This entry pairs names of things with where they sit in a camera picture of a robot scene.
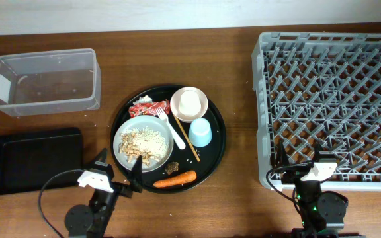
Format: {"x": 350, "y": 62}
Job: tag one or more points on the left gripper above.
{"x": 133, "y": 182}

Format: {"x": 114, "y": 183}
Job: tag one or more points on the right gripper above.
{"x": 293, "y": 174}

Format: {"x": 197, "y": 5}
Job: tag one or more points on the rice and food scraps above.
{"x": 146, "y": 142}

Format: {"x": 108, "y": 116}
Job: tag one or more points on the grey plate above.
{"x": 142, "y": 122}

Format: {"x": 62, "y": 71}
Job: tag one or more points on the orange carrot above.
{"x": 180, "y": 179}

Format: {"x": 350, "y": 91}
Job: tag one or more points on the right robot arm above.
{"x": 322, "y": 212}

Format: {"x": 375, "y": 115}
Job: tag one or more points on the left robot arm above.
{"x": 91, "y": 220}

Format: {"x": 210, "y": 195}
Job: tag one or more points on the grey dishwasher rack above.
{"x": 320, "y": 87}

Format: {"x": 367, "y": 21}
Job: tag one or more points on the brown food lump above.
{"x": 172, "y": 167}

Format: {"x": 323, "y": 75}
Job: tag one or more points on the red snack wrapper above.
{"x": 149, "y": 108}

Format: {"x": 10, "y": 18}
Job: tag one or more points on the white plastic fork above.
{"x": 163, "y": 116}

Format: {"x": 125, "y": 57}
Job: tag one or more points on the round black serving tray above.
{"x": 210, "y": 155}

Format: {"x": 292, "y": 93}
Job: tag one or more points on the crumpled white tissue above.
{"x": 144, "y": 99}

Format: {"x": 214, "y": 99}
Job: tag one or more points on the wooden chopstick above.
{"x": 184, "y": 133}

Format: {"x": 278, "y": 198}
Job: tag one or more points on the pink bowl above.
{"x": 176, "y": 98}

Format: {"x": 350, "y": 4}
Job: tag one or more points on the light blue cup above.
{"x": 200, "y": 133}

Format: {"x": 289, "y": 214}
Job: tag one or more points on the white cup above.
{"x": 189, "y": 103}

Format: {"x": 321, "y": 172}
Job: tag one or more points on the black rectangular tray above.
{"x": 29, "y": 160}

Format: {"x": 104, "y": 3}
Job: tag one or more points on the clear plastic bin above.
{"x": 50, "y": 82}

